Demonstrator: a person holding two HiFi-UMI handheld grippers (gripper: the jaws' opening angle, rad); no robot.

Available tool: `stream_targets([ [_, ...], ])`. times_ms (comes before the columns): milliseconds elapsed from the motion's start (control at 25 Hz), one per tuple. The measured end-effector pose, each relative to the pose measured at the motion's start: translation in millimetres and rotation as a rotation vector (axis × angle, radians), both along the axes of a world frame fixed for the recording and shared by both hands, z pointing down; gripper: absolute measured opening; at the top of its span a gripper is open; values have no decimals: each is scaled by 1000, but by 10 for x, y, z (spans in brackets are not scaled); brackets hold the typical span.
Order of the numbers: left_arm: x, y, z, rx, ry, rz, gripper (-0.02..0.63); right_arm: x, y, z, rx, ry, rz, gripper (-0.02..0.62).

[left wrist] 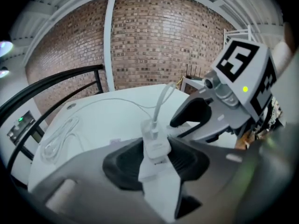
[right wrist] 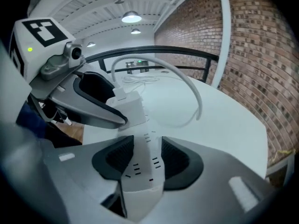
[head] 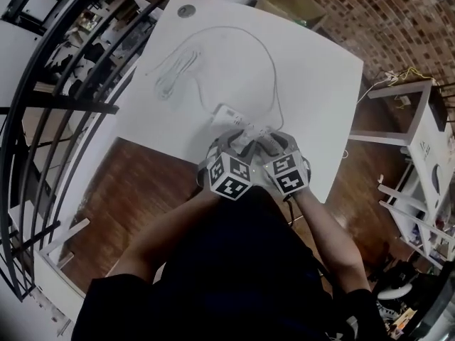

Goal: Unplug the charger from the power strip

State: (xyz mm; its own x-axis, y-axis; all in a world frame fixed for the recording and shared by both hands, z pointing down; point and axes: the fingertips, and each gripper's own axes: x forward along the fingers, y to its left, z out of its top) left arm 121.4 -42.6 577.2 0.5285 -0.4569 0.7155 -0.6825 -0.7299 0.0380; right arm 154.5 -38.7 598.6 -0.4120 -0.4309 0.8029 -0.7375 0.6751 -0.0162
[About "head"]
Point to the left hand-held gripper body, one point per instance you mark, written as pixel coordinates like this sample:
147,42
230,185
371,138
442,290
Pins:
227,176

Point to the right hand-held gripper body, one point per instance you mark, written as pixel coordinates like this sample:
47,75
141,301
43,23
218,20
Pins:
288,174

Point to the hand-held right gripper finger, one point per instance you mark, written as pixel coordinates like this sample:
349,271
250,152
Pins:
288,140
268,147

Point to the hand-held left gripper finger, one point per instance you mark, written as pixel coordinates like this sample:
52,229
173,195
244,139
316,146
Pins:
217,144
249,151

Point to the white power strip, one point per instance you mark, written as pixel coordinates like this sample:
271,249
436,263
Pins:
227,114

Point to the person's left forearm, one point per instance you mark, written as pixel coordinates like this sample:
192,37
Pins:
170,233

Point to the person's right forearm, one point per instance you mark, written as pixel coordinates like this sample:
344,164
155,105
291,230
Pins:
330,240

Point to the white square table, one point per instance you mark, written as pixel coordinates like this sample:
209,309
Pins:
231,66

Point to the person's dark clothing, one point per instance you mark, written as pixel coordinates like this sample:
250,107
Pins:
231,279

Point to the white slatted chair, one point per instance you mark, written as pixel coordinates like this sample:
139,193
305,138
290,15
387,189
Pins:
409,211

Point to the round grey table grommet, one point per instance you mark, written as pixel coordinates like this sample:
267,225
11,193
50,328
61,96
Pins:
186,11

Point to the brown cardboard box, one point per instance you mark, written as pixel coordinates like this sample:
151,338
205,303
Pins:
291,2

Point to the white side table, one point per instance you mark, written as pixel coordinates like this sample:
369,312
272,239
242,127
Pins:
437,147

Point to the black router with antennas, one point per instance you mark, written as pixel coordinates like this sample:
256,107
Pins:
438,108

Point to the black metal railing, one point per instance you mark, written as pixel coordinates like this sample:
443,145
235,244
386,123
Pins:
53,94

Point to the white low cabinet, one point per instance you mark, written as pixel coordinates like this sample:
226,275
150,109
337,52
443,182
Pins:
60,286

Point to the white wall plug adapter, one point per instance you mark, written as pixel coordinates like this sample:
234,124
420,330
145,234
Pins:
391,77

